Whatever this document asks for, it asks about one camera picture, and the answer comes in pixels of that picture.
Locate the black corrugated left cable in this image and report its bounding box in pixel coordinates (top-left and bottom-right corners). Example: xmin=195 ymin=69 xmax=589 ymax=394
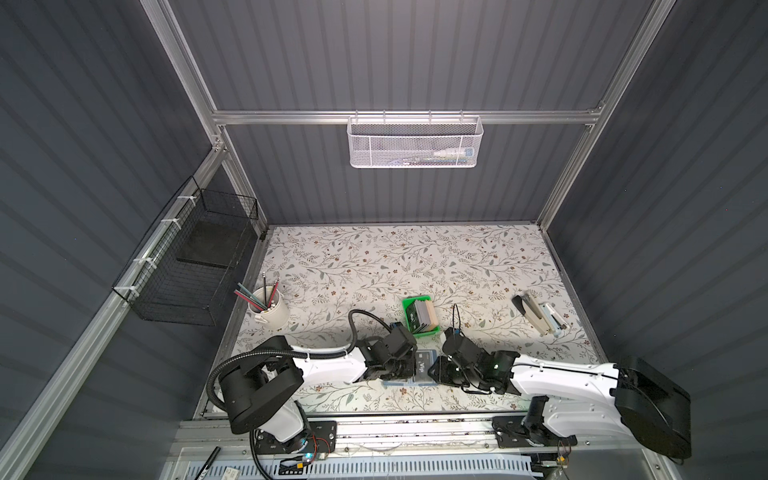
xmin=205 ymin=308 xmax=392 ymax=480

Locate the blue leather card holder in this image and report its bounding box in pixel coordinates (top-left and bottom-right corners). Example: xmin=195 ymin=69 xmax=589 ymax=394
xmin=382 ymin=349 xmax=439 ymax=387

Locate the green plastic card tray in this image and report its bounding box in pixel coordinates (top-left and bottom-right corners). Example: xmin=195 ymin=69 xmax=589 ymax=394
xmin=401 ymin=296 xmax=440 ymax=338

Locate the black wire basket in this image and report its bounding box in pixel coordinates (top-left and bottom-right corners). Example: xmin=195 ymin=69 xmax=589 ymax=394
xmin=113 ymin=180 xmax=259 ymax=327

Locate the white mesh wall basket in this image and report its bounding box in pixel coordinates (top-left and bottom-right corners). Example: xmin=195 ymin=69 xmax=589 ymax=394
xmin=346 ymin=115 xmax=484 ymax=169

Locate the white tube in basket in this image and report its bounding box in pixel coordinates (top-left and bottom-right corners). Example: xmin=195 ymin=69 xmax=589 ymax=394
xmin=432 ymin=147 xmax=476 ymax=162

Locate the beige black stapler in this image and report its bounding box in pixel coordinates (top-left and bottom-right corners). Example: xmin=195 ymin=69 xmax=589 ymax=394
xmin=512 ymin=293 xmax=553 ymax=336

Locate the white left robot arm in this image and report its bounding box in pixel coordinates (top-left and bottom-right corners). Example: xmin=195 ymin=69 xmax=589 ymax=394
xmin=206 ymin=323 xmax=417 ymax=444

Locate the white pencil cup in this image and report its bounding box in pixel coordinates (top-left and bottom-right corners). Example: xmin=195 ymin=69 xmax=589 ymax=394
xmin=246 ymin=286 xmax=289 ymax=329

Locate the black pen on base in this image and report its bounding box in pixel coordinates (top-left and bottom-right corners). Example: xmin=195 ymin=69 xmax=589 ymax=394
xmin=194 ymin=446 xmax=221 ymax=480

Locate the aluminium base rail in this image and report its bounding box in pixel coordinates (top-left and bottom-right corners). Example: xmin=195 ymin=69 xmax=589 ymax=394
xmin=173 ymin=411 xmax=655 ymax=460

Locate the red pencil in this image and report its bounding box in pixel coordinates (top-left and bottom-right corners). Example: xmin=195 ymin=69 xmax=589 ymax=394
xmin=267 ymin=281 xmax=279 ymax=308

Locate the stack of cards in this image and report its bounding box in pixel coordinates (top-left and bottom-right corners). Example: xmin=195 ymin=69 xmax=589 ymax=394
xmin=406 ymin=300 xmax=438 ymax=334

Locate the green pencil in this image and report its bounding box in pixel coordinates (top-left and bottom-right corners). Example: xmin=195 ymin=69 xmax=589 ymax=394
xmin=235 ymin=283 xmax=267 ymax=311

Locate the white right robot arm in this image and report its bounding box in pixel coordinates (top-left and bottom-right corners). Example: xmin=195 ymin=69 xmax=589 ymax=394
xmin=428 ymin=329 xmax=692 ymax=461

